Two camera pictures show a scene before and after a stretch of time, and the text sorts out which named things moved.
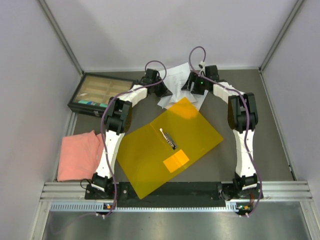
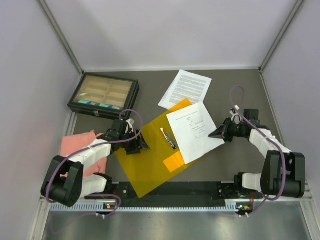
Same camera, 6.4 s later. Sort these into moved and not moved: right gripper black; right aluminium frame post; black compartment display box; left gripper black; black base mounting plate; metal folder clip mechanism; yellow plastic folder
Moved: right gripper black; left gripper black
Not moved: metal folder clip mechanism; right aluminium frame post; yellow plastic folder; black base mounting plate; black compartment display box
